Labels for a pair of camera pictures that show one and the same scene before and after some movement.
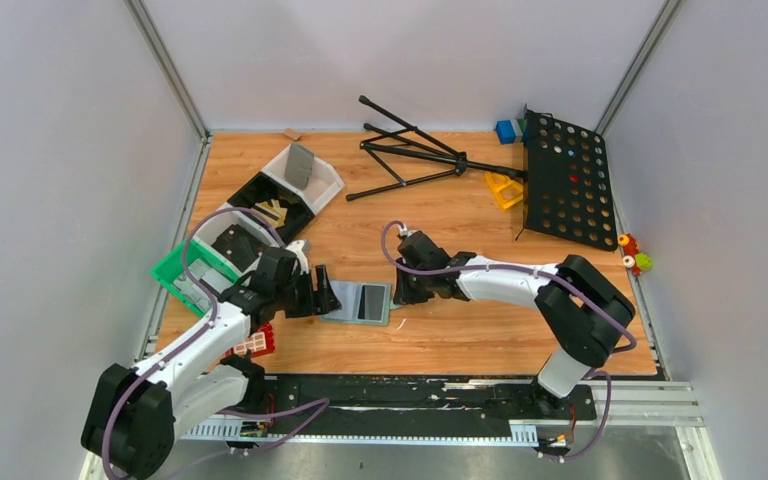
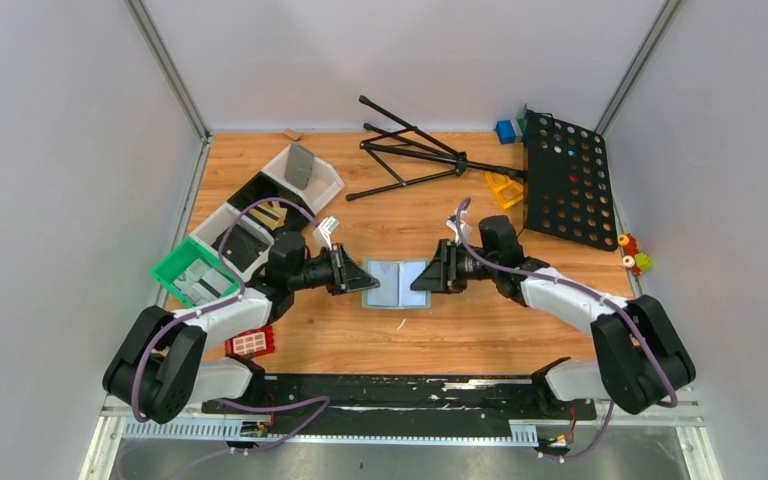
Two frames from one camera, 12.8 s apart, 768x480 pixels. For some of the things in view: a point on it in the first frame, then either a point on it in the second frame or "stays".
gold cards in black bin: (274, 214) stays
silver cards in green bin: (217, 281) stays
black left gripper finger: (327, 301) → (348, 277)
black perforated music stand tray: (567, 183) stays
